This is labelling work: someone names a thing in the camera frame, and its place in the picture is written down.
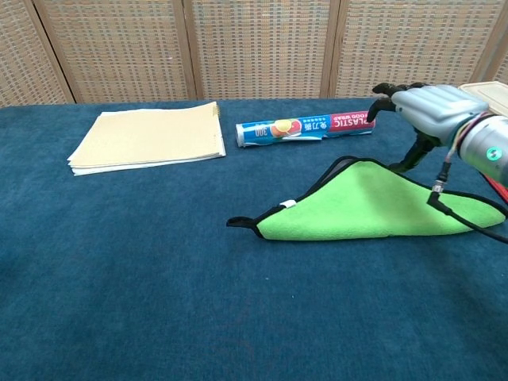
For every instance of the right silver and black robot hand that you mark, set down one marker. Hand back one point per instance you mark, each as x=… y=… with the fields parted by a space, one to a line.
x=432 y=109

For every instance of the grey and green cloth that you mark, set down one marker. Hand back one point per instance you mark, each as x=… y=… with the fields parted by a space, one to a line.
x=369 y=206

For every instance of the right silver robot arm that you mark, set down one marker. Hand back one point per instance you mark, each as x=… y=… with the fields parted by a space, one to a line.
x=486 y=145

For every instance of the beige plastic lidded container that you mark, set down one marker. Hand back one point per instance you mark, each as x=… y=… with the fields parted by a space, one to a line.
x=490 y=93

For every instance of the red folder with white paper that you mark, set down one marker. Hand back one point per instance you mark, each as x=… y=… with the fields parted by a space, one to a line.
x=498 y=184

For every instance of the plastic wrap roll box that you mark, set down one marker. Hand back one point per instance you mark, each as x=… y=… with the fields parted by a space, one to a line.
x=305 y=128

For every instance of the woven wooden folding screen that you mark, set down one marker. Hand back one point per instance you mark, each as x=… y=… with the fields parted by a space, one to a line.
x=254 y=47

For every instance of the cream spiral-bound notebook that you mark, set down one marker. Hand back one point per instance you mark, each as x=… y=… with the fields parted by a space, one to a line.
x=151 y=137

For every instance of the blue table cloth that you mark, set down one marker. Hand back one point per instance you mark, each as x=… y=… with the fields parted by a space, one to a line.
x=139 y=258

